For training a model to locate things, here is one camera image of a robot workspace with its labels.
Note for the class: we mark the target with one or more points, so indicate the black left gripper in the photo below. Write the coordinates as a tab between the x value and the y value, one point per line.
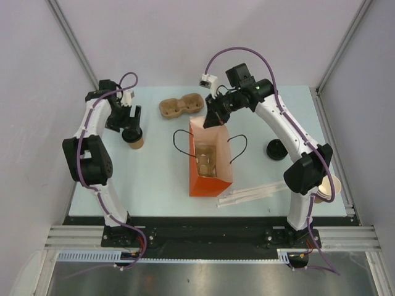
132	121

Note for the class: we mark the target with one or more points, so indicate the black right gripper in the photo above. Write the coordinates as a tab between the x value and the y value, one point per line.
215	117

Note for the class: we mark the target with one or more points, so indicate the brown paper coffee cup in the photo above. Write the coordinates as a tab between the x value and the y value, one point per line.
136	144

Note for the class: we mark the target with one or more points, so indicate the brown pulp cup carrier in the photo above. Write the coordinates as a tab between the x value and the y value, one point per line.
206	161

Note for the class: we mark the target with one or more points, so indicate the orange paper bag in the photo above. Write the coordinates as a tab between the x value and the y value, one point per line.
218	137

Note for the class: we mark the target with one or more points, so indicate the black plastic cup lid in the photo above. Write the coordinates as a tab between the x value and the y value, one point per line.
132	135

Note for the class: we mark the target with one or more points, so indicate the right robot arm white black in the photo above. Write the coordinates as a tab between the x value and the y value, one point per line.
311	160

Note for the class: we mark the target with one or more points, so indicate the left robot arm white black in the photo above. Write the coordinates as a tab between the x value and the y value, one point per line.
90	164

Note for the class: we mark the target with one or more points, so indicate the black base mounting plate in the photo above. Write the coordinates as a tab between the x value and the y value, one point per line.
207	238

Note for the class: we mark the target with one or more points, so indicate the stack of paper cups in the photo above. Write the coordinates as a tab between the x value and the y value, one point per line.
324	190

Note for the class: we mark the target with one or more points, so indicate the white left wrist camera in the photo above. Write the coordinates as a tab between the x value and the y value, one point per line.
127	97

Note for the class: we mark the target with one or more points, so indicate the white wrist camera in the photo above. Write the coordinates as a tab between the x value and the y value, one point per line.
210	82
127	97

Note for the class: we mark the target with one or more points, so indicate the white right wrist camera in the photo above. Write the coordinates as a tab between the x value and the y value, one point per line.
210	82

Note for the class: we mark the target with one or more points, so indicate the white slotted cable duct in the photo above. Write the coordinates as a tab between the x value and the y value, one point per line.
124	257

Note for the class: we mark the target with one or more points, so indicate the aluminium frame rail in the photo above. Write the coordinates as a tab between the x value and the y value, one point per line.
349	238

